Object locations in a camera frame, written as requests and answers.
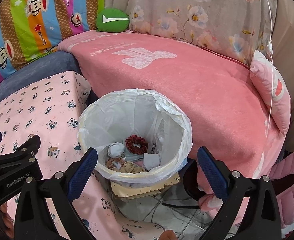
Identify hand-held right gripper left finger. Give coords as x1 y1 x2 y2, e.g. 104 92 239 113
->
14 147 98 240

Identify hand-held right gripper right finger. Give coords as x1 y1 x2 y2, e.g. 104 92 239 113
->
197 146 283 240

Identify grey sock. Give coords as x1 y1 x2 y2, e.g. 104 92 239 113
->
107 142 125 158

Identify knotted beige stocking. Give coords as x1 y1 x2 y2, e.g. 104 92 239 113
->
119 161 147 174

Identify dark red scrunchie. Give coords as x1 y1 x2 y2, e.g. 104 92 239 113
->
125 135 149 153

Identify trash bin with white liner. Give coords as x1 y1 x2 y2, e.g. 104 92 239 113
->
78 88 193 188

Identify grey drawstring pouch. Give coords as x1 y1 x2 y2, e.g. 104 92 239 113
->
143 153 161 170

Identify person's left hand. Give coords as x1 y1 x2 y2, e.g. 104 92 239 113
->
0 201 15 239

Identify black chair base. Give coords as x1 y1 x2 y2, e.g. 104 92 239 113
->
161 159 214 209

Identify pink panda print cloth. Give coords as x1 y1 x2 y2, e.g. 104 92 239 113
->
0 70 167 240

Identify wooden board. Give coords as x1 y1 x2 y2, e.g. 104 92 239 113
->
110 171 181 202

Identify blue-grey cushion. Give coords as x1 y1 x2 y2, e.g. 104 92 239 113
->
0 51 78 105

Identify pink quilted chair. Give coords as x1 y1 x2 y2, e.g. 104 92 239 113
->
270 146 294 233

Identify pink blanket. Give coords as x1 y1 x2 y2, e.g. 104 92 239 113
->
58 30 291 213

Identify pink printed pillow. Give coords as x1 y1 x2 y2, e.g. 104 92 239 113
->
250 50 291 138

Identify colourful striped cartoon pillow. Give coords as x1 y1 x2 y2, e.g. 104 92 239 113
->
0 0 106 105

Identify green round cushion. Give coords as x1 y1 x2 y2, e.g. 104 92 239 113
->
95 8 130 33

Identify grey floral pillow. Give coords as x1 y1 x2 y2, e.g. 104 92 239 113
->
104 0 278 67

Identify white cable with switch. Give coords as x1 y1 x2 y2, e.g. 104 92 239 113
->
262 0 275 130

